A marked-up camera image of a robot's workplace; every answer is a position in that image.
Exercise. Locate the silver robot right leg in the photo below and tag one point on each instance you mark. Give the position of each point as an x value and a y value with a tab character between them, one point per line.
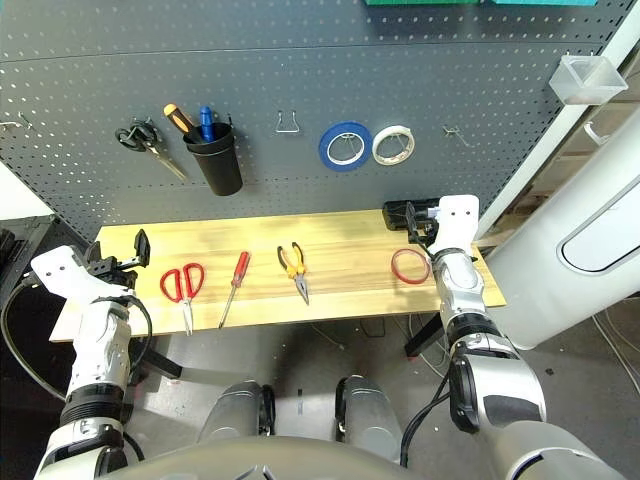
365	415

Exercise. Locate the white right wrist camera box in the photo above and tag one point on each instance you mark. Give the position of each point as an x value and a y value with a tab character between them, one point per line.
457	220

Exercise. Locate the teal plastic bin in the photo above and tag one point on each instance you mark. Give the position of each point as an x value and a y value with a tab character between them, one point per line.
545	2

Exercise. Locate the white tape roll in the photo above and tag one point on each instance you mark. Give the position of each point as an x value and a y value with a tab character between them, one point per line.
395	129

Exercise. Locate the large white rounded machine housing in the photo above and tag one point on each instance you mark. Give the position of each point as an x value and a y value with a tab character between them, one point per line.
550	280

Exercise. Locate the silver robot left leg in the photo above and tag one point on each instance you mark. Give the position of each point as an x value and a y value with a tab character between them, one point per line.
235	410

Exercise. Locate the black plastic tool case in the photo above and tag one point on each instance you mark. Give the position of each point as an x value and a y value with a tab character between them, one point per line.
395	215

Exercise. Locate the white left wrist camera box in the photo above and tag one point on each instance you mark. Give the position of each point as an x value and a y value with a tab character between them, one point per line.
55	267

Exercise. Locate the dark grey metal pegboard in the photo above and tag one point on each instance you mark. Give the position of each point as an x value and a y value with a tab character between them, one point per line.
350	60

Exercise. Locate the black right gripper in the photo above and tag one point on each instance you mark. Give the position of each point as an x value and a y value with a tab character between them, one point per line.
426	231

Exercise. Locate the blue tape roll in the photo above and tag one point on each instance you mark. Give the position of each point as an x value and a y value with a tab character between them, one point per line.
323	147

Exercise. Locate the grey robot torso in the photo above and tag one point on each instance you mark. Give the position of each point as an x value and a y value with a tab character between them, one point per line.
250	460

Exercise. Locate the black plastic cup holder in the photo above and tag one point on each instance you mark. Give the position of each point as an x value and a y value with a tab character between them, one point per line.
220	165

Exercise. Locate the clear plastic bin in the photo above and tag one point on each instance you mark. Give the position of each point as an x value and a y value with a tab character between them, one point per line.
585	80

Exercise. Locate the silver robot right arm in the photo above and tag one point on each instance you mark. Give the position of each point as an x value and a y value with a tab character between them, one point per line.
460	285

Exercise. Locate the black table leg bracket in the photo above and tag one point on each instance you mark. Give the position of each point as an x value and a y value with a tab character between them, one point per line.
425	335
160	365

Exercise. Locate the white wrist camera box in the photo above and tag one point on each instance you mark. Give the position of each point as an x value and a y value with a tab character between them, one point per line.
457	220
55	267

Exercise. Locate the silver robot leg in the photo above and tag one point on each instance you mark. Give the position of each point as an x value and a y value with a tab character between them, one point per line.
235	410
365	415

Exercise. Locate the orange black needle-nose pliers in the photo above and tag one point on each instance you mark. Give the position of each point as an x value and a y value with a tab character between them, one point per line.
298	277

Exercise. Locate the red tape roll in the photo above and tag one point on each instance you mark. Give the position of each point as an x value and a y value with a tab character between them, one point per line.
410	282

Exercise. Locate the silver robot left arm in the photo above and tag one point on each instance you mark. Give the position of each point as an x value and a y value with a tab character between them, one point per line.
95	350

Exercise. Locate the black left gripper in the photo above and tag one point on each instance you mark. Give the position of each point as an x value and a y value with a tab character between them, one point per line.
117	270

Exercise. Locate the light wooden shelf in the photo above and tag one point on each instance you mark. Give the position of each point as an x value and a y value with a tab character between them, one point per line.
575	165

